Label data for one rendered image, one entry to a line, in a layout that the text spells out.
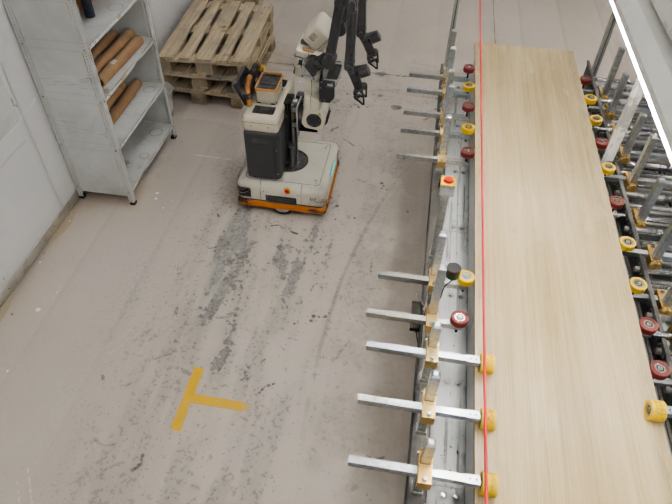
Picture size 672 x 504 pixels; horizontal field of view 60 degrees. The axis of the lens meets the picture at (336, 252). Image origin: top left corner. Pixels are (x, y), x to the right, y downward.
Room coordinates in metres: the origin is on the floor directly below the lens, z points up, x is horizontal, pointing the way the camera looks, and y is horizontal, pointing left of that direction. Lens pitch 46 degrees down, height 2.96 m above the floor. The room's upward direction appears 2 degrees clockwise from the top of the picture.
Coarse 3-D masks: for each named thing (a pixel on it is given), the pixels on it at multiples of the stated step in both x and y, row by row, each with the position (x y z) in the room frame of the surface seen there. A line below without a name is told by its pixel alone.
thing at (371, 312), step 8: (368, 312) 1.63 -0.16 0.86; (376, 312) 1.63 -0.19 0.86; (384, 312) 1.63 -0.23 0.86; (392, 312) 1.64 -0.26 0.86; (400, 312) 1.64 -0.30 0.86; (400, 320) 1.61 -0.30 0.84; (408, 320) 1.60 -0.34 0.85; (416, 320) 1.60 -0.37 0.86; (424, 320) 1.59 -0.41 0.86; (440, 320) 1.60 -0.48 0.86; (448, 320) 1.60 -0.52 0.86; (456, 328) 1.57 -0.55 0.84
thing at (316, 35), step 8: (320, 16) 3.48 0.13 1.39; (328, 16) 3.54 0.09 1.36; (312, 24) 3.43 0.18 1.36; (320, 24) 3.38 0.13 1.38; (328, 24) 3.45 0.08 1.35; (312, 32) 3.37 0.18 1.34; (320, 32) 3.36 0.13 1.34; (328, 32) 3.38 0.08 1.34; (304, 40) 3.38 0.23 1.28; (312, 40) 3.37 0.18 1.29; (320, 40) 3.36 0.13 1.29; (312, 48) 3.38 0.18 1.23; (320, 48) 3.36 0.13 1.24
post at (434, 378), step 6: (432, 372) 1.15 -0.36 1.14; (438, 372) 1.15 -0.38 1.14; (432, 378) 1.13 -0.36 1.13; (438, 378) 1.13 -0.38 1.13; (432, 384) 1.13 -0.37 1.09; (438, 384) 1.13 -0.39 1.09; (426, 390) 1.15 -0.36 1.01; (432, 390) 1.13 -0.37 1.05; (426, 396) 1.13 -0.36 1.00; (432, 396) 1.13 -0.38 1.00; (420, 414) 1.15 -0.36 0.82; (420, 426) 1.13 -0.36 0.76; (426, 426) 1.13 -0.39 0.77
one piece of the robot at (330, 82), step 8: (336, 64) 3.54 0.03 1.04; (328, 72) 3.44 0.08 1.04; (336, 72) 3.44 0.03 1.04; (320, 80) 3.33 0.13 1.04; (328, 80) 3.33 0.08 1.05; (336, 80) 3.34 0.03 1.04; (320, 88) 3.33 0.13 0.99; (328, 88) 3.32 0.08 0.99; (320, 96) 3.33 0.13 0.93; (328, 96) 3.32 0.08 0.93
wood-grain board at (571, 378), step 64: (512, 64) 3.87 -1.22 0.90; (576, 64) 3.89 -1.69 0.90; (512, 128) 3.07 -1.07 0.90; (576, 128) 3.09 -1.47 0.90; (512, 192) 2.45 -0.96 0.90; (576, 192) 2.47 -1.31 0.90; (512, 256) 1.97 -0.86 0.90; (576, 256) 1.98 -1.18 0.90; (512, 320) 1.58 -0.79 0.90; (576, 320) 1.59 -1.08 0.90; (512, 384) 1.25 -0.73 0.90; (576, 384) 1.26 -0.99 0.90; (640, 384) 1.27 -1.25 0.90; (512, 448) 0.98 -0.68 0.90; (576, 448) 0.99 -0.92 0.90; (640, 448) 1.00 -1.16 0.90
